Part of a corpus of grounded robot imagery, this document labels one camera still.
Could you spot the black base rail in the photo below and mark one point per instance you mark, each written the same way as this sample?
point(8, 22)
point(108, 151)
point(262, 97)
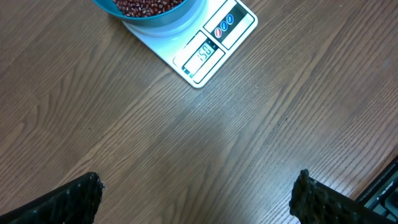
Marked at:
point(380, 195)

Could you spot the red beans in bowl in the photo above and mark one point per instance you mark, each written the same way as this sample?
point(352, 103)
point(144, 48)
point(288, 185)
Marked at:
point(145, 8)

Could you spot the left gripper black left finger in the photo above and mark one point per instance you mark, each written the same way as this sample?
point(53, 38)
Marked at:
point(75, 202)

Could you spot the blue metal bowl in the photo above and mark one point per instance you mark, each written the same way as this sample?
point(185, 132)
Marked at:
point(152, 21)

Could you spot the white digital kitchen scale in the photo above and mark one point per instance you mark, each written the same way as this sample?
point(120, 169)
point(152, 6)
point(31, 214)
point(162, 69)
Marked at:
point(201, 41)

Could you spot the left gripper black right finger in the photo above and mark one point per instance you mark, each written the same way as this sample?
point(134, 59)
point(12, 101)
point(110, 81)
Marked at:
point(313, 202)

